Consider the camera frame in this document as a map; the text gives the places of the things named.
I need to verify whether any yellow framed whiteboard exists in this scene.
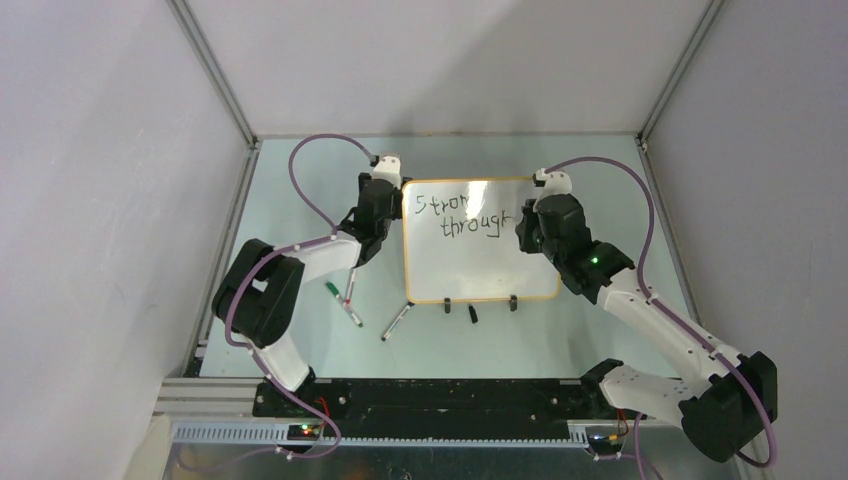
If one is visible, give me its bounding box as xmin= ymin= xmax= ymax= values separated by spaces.
xmin=402 ymin=177 xmax=562 ymax=304

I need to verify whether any black marker cap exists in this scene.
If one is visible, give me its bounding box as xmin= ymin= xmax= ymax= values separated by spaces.
xmin=468 ymin=305 xmax=479 ymax=324

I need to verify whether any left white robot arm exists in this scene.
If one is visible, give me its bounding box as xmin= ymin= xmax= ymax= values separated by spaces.
xmin=211 ymin=173 xmax=411 ymax=417

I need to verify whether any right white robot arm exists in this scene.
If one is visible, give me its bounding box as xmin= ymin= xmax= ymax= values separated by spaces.
xmin=516 ymin=194 xmax=778 ymax=462

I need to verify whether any red capped marker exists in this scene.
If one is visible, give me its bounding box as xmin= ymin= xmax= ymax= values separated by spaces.
xmin=344 ymin=268 xmax=357 ymax=304

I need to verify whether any blue capped marker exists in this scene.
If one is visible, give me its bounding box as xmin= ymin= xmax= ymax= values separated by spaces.
xmin=381 ymin=302 xmax=415 ymax=342

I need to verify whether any green capped marker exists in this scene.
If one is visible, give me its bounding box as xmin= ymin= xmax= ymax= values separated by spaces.
xmin=325 ymin=282 xmax=364 ymax=328

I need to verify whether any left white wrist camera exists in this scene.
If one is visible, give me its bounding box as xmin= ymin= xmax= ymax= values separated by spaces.
xmin=370 ymin=153 xmax=404 ymax=190

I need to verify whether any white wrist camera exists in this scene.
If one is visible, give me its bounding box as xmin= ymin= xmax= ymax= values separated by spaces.
xmin=532 ymin=168 xmax=573 ymax=209
xmin=370 ymin=153 xmax=404 ymax=190

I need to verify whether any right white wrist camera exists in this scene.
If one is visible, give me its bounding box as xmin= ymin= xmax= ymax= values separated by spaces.
xmin=532 ymin=168 xmax=573 ymax=209

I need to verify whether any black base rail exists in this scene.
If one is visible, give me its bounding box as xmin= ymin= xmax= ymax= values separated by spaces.
xmin=254 ymin=377 xmax=647 ymax=442

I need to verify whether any left aluminium frame post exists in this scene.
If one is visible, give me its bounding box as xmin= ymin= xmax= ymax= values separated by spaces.
xmin=166 ymin=0 xmax=258 ymax=148

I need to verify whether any aluminium frame post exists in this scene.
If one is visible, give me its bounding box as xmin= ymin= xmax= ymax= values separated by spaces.
xmin=637 ymin=0 xmax=727 ymax=151
xmin=166 ymin=0 xmax=258 ymax=148

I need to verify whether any right aluminium frame post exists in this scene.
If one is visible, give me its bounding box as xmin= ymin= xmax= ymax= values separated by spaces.
xmin=637 ymin=0 xmax=727 ymax=151

